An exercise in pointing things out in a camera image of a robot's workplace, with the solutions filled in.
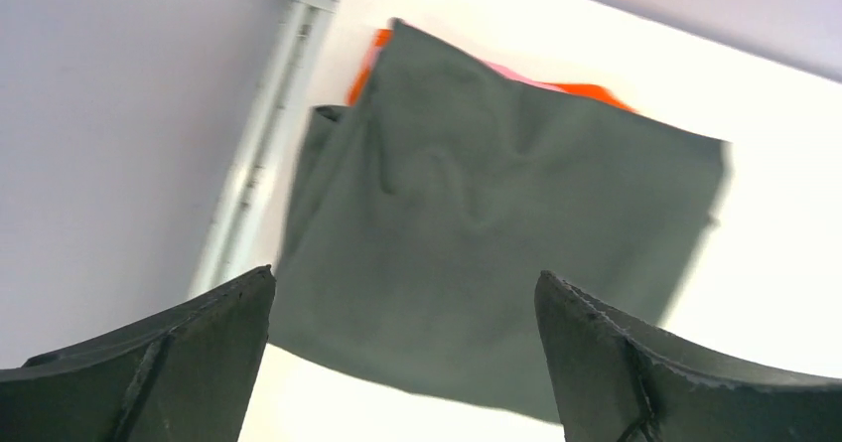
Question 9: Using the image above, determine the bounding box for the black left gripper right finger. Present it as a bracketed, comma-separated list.
[534, 271, 841, 442]

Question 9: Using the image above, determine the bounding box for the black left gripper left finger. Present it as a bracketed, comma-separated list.
[1, 266, 276, 441]

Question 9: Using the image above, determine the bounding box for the dark grey t shirt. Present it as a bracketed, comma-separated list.
[269, 21, 725, 422]

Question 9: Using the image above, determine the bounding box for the folded orange t shirt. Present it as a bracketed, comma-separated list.
[345, 29, 633, 112]

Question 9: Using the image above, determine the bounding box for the folded pink t shirt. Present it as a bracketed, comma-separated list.
[362, 48, 566, 92]

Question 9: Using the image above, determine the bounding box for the aluminium frame rail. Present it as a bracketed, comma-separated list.
[189, 0, 339, 297]

